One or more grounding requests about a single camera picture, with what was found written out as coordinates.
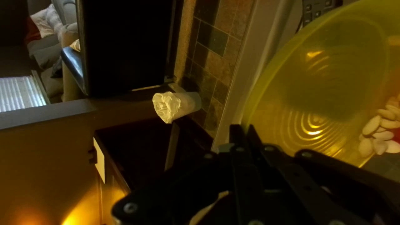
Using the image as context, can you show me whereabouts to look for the yellow-green plastic plate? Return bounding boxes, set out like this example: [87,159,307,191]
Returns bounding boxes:
[240,0,400,169]

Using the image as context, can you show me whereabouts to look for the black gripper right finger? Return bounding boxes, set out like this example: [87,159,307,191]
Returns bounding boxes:
[247,124,400,225]

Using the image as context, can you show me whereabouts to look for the dark wooden desk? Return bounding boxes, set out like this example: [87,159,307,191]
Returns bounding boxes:
[88,118,214,225]

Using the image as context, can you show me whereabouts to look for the white pumpkin seed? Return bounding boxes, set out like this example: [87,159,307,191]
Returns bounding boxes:
[372,139,389,156]
[384,140,400,155]
[380,118,400,130]
[372,130,395,143]
[362,114,383,138]
[358,136,375,159]
[377,108,398,121]

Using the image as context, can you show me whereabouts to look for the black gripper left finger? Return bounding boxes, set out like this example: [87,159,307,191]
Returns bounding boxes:
[110,123,249,225]

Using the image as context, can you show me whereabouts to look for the black remote control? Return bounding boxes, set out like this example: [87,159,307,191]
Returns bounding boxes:
[302,0,335,28]

